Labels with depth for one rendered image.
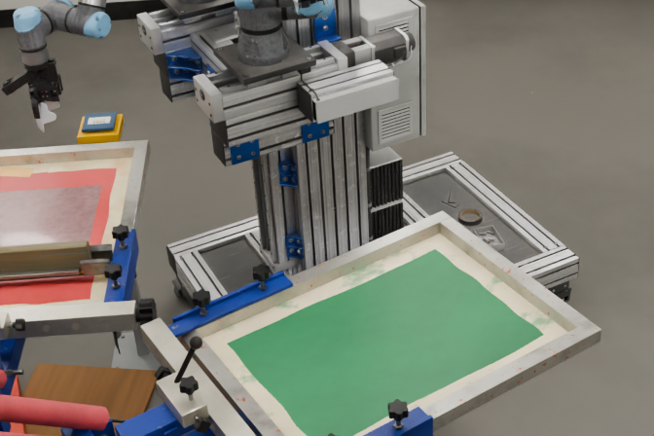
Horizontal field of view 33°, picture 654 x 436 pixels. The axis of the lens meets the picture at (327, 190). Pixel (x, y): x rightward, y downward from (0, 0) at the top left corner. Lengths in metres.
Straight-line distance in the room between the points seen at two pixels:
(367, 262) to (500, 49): 3.28
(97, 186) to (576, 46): 3.38
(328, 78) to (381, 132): 0.47
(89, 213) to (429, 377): 1.12
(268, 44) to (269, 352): 0.93
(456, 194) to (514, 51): 1.70
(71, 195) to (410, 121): 1.13
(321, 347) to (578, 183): 2.49
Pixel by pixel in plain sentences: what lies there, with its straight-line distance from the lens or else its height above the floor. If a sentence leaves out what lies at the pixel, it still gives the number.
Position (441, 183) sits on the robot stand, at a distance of 4.42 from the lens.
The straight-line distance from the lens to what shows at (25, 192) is 3.25.
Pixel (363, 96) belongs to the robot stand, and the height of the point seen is 1.14.
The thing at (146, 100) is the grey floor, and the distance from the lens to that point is 5.63.
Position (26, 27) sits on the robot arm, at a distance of 3.14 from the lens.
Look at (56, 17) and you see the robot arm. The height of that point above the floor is 1.39.
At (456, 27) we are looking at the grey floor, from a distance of 6.15.
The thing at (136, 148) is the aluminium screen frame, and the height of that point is 0.99.
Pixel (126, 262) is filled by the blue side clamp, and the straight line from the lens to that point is 2.79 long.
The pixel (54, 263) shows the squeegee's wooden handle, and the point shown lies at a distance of 2.84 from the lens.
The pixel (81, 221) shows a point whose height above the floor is 0.96.
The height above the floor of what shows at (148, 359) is 0.01.
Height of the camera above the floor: 2.66
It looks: 34 degrees down
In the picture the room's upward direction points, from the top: 4 degrees counter-clockwise
